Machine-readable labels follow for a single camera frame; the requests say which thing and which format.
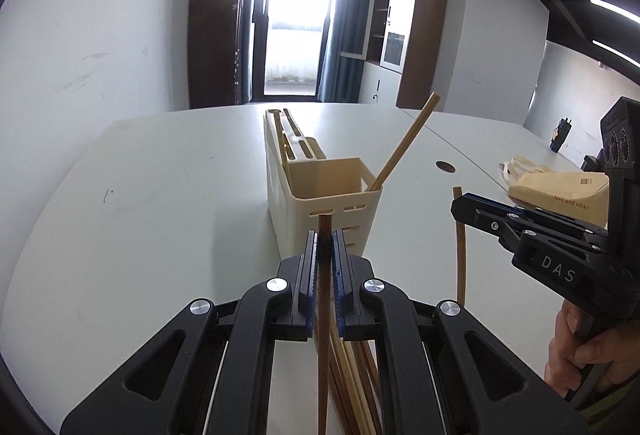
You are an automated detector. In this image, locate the table cable grommet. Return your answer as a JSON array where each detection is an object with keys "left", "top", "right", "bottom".
[{"left": 436, "top": 160, "right": 457, "bottom": 174}]

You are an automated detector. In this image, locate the dark brown wardrobe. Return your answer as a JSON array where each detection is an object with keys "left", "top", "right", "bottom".
[{"left": 186, "top": 0, "right": 241, "bottom": 109}]

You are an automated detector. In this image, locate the dark blue curtain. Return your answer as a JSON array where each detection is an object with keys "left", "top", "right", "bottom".
[{"left": 318, "top": 0, "right": 373, "bottom": 103}]

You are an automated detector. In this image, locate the person right hand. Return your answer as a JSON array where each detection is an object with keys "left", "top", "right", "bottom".
[{"left": 544, "top": 301, "right": 640, "bottom": 397}]

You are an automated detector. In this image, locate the cream plastic utensil holder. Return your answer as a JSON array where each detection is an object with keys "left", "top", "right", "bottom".
[{"left": 264, "top": 109, "right": 382, "bottom": 259}]

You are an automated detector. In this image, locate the dark brown wooden chopstick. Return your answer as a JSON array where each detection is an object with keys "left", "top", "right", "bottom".
[
  {"left": 318, "top": 339, "right": 359, "bottom": 434},
  {"left": 355, "top": 341, "right": 383, "bottom": 435},
  {"left": 317, "top": 215, "right": 332, "bottom": 434}
]

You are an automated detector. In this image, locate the glass balcony door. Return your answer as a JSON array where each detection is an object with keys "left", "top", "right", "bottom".
[{"left": 250, "top": 0, "right": 334, "bottom": 103}]

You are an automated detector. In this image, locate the beige paper bag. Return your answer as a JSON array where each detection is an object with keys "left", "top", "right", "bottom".
[{"left": 501, "top": 156, "right": 610, "bottom": 228}]

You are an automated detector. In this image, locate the black object on far table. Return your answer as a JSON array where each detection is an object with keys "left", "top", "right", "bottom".
[{"left": 549, "top": 118, "right": 572, "bottom": 154}]

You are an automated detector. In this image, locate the ceiling strip light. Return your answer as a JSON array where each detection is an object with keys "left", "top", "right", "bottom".
[{"left": 589, "top": 0, "right": 640, "bottom": 25}]

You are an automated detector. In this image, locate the white and brown cabinet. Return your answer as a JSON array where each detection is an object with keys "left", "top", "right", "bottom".
[{"left": 342, "top": 0, "right": 447, "bottom": 110}]

